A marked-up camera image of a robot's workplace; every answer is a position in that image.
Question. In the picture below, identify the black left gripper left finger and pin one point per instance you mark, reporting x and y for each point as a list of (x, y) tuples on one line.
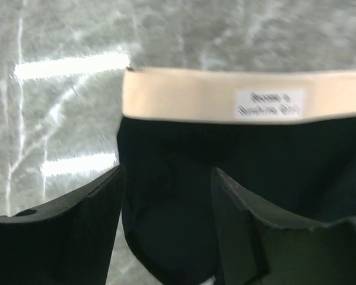
[(68, 240)]

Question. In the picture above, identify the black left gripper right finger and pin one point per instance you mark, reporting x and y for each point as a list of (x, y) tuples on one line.
[(261, 243)]

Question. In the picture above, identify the black underwear beige waistband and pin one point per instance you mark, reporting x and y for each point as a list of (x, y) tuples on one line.
[(288, 138)]

